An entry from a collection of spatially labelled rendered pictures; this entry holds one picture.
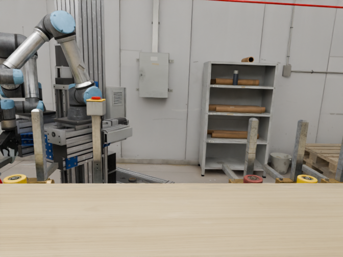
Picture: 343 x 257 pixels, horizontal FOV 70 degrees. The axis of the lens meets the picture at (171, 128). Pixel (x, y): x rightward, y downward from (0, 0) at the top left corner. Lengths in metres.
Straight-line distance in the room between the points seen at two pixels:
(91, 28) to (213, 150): 2.58
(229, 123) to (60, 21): 2.86
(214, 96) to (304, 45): 1.46
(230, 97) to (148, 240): 3.20
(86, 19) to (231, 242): 1.71
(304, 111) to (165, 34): 2.35
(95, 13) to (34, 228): 1.60
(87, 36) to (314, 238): 1.78
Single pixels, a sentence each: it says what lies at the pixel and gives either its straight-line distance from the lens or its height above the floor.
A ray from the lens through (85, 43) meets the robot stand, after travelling 1.96.
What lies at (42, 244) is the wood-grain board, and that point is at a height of 0.90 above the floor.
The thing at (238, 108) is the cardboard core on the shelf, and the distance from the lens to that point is 3.38.
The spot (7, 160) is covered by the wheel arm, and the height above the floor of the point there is 0.85.
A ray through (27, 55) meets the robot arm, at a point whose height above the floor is 1.42.
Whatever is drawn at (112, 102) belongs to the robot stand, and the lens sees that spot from 2.07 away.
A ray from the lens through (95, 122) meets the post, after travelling 1.15.
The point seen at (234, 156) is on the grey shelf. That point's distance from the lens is 3.94.
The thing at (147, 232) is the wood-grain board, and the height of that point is 0.90.
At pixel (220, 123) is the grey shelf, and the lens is 3.76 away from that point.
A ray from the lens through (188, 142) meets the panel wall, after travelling 3.78.
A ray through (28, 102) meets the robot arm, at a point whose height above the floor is 1.15.
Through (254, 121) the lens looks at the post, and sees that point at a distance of 1.22.
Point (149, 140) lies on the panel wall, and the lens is 3.77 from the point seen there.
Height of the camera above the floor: 1.33
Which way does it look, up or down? 12 degrees down
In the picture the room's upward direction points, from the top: 2 degrees clockwise
